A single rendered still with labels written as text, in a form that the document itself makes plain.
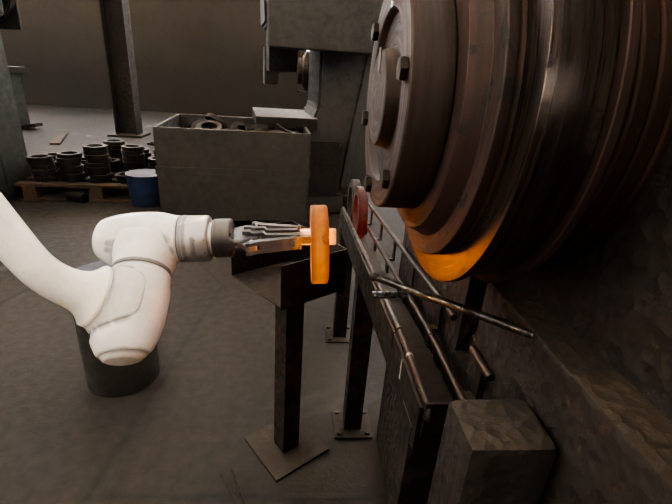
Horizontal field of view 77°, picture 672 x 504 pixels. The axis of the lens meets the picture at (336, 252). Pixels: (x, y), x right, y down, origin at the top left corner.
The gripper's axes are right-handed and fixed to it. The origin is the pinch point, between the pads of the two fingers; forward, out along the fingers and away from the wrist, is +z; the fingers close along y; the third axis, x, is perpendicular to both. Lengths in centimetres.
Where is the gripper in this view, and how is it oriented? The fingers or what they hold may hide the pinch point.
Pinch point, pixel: (318, 236)
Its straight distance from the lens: 83.7
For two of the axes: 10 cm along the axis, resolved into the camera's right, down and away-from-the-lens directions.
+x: 0.1, -9.2, -3.9
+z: 10.0, -0.2, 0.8
